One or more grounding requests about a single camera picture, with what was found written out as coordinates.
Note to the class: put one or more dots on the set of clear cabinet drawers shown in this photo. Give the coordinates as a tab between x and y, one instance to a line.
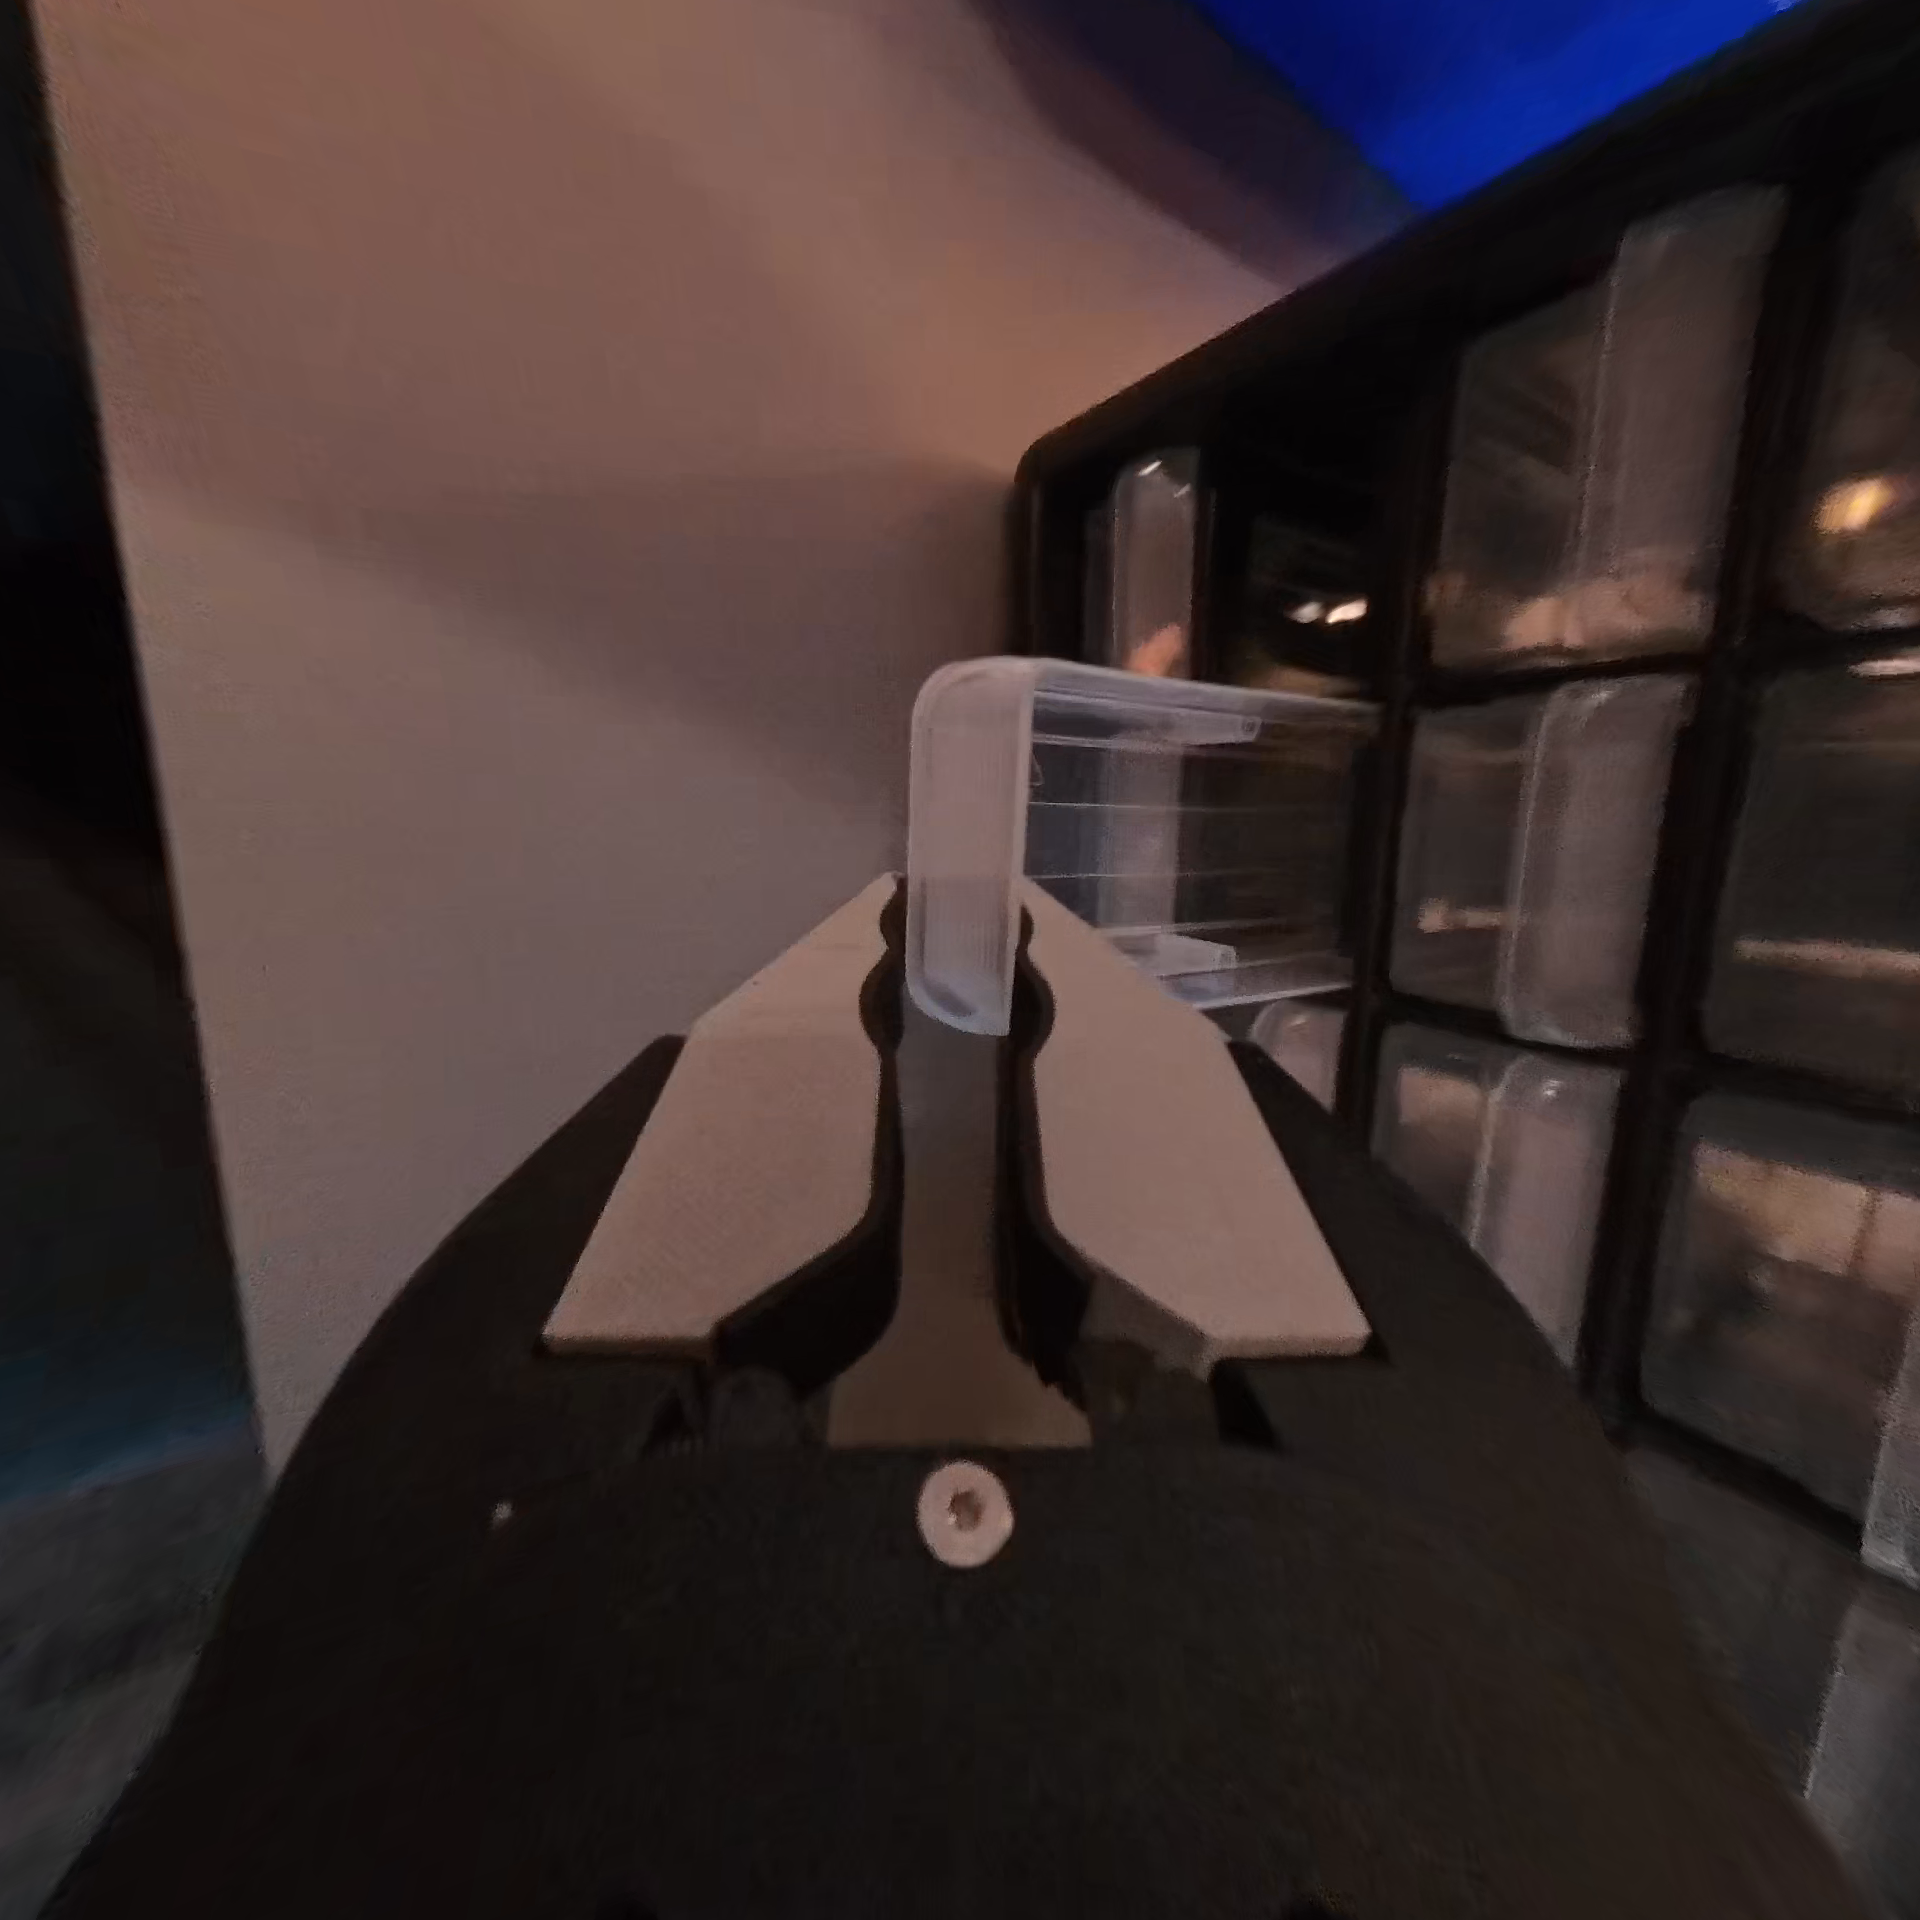
1598	441

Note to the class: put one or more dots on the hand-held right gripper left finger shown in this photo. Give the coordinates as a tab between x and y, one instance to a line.
716	1170

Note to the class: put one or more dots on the blue plastic box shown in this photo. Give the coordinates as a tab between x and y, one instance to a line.
1498	72

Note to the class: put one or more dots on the clear plastic drawer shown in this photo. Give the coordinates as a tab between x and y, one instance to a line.
1134	805

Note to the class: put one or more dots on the black drawer cabinet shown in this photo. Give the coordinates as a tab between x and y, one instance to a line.
1395	490

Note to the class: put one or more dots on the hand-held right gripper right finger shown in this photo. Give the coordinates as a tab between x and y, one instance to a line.
1185	1187

